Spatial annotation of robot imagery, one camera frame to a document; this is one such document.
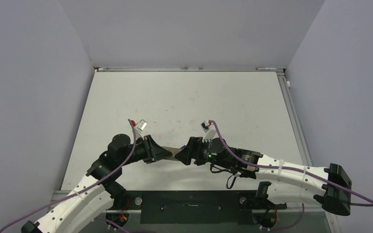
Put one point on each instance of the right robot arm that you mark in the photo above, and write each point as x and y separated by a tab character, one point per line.
327	187

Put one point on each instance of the aluminium rail back edge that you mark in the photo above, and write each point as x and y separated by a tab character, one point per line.
187	69

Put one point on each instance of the white grey remote control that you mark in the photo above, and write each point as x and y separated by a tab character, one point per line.
173	152

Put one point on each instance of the aluminium rail right edge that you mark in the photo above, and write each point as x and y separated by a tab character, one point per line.
295	123

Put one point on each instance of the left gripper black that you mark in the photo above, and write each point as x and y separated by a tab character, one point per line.
154	152

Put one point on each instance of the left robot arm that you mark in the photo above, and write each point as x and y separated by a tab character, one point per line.
98	189

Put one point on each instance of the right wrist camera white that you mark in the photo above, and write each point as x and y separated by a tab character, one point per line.
209	131

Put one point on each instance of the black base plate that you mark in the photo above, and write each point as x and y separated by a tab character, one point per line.
192	207

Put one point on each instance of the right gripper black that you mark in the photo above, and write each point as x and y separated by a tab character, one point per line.
193	150

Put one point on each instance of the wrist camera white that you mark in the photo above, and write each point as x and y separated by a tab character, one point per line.
209	131
139	128

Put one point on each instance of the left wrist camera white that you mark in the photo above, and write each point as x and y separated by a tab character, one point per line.
139	128

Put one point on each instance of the aluminium rail edge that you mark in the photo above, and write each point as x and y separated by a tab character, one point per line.
187	69
295	123

